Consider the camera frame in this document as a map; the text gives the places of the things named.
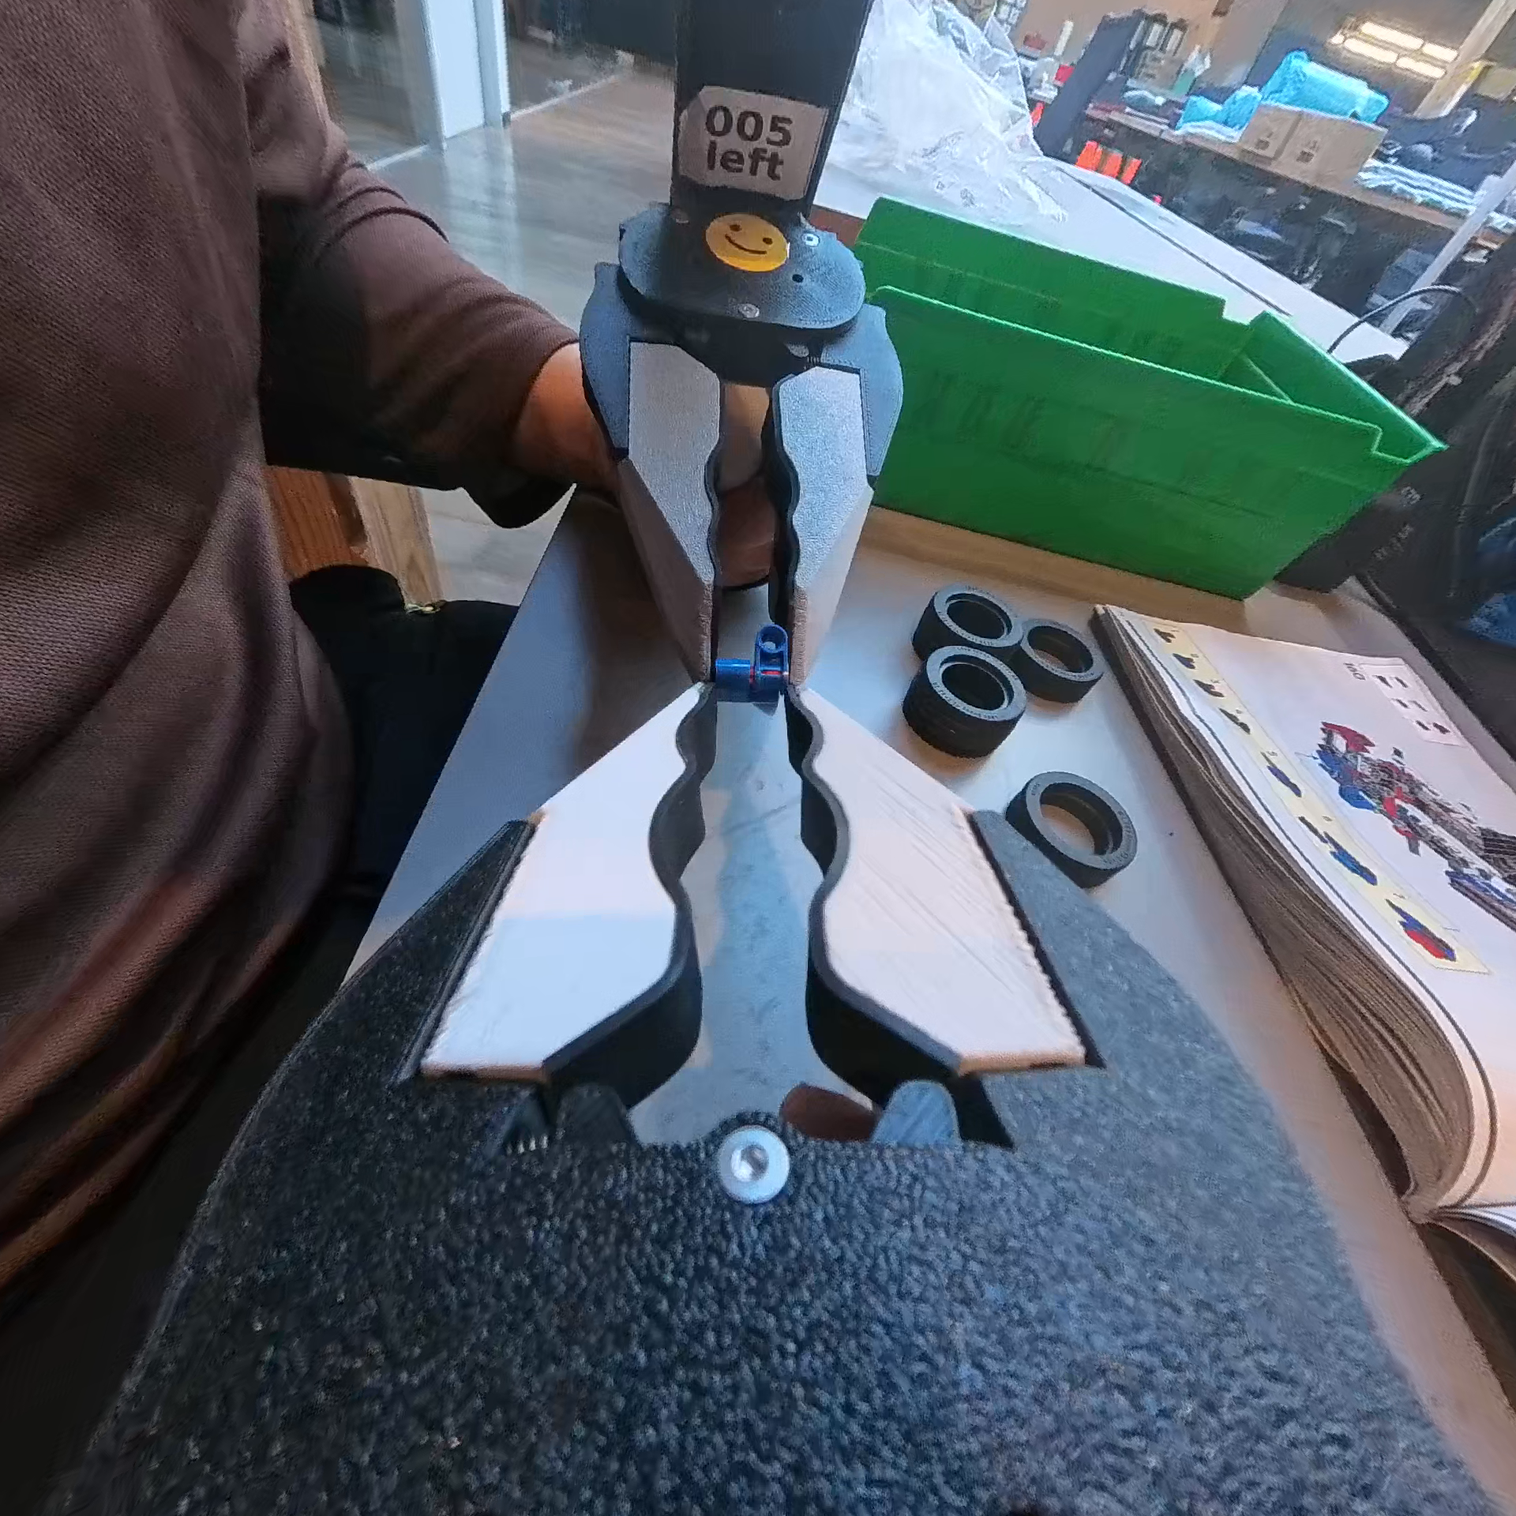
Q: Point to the person's left forearm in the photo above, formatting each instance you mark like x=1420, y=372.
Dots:
x=403, y=355

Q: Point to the open instruction book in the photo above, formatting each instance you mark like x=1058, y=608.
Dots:
x=1361, y=829

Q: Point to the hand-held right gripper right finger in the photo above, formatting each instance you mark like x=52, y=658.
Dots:
x=948, y=947

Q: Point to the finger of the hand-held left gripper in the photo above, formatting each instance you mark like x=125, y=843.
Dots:
x=670, y=473
x=823, y=473

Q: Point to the green plastic bin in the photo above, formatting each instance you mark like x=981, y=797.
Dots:
x=1125, y=450

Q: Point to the narrow black rubber tyre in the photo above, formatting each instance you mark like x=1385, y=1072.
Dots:
x=1030, y=829
x=1090, y=674

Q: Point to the white table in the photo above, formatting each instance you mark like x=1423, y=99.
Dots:
x=1185, y=248

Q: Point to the printed toy car box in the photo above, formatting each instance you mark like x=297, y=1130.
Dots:
x=1433, y=545

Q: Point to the clear plastic sheet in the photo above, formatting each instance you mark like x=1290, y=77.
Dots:
x=935, y=106

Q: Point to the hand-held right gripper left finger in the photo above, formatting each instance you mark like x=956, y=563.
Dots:
x=556, y=947

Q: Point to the person's left hand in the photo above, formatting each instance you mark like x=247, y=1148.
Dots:
x=569, y=426

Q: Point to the cardboard box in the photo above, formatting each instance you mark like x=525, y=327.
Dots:
x=1314, y=148

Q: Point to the blue pointed brick assembly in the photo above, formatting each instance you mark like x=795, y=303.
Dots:
x=746, y=671

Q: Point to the wide black rubber tyre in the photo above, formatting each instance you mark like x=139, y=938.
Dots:
x=924, y=721
x=926, y=622

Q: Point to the grey desk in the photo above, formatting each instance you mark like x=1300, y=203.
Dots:
x=1161, y=935

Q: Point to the blue cloth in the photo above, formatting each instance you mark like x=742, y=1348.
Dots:
x=1314, y=82

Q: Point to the person's brown shirt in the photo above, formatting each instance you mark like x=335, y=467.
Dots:
x=142, y=592

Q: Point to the wooden furniture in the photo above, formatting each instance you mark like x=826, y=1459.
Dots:
x=356, y=532

